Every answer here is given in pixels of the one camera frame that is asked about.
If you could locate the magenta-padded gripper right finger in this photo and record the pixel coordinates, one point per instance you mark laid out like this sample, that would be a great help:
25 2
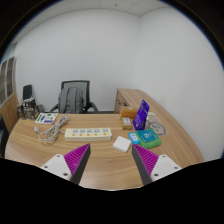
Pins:
162 165

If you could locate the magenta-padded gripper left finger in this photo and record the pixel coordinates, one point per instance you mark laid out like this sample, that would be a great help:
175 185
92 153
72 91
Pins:
59 164

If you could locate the white charger block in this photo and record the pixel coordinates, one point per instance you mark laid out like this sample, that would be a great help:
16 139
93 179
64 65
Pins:
122 144

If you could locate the green folded cloth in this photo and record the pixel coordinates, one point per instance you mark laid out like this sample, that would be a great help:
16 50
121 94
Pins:
151 144

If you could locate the teal flat package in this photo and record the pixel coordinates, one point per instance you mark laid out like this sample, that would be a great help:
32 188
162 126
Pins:
147 135

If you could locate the cream power strip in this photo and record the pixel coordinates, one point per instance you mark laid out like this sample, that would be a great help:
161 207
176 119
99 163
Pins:
88 135

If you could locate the printed green purple paper sheet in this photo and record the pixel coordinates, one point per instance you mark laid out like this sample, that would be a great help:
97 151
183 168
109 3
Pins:
46 118

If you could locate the purple standing pouch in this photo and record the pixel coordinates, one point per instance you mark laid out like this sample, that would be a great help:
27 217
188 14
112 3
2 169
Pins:
141 115

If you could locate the orange box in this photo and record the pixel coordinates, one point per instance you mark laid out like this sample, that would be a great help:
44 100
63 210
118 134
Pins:
128 112

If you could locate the grey backpack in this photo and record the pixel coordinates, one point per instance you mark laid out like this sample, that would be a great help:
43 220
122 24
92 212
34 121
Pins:
70 100

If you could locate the wooden glass-door shelf cabinet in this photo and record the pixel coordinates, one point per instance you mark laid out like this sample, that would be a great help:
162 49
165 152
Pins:
8 110

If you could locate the low wooden side cabinet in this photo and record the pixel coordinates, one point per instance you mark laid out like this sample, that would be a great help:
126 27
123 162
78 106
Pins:
128 98

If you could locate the small black chair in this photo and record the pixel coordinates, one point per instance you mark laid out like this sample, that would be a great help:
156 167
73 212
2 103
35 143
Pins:
27 91

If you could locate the black mesh office chair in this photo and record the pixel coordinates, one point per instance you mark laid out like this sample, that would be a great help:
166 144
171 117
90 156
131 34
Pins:
75 83

